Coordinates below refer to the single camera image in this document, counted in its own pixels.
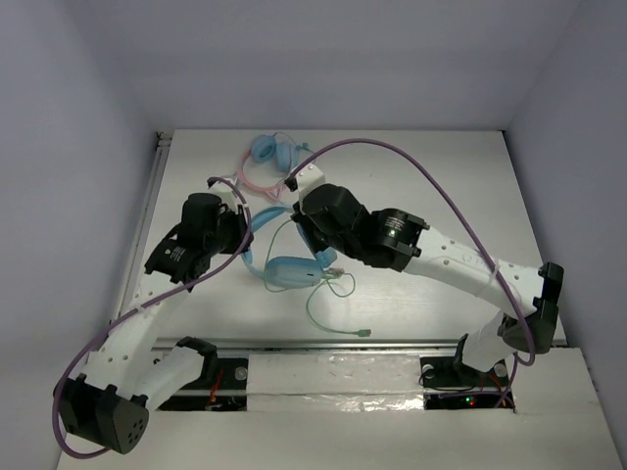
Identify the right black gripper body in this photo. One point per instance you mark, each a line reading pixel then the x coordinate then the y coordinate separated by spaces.
pixel 313 235

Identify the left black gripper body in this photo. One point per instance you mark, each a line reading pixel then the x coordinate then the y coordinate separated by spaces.
pixel 235 231

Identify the light blue headphones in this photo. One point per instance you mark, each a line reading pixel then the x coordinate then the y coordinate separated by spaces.
pixel 280 274

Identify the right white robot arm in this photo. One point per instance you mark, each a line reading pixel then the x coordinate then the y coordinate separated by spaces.
pixel 526 297

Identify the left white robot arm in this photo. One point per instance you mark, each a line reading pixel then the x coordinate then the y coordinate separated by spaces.
pixel 105 397

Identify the pink cat-ear headphones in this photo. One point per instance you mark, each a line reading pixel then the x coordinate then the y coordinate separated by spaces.
pixel 277 147

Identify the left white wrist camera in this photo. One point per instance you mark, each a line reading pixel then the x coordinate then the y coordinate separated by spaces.
pixel 224 188

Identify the aluminium rail left side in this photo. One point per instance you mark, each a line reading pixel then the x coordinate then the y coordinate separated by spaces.
pixel 163 143

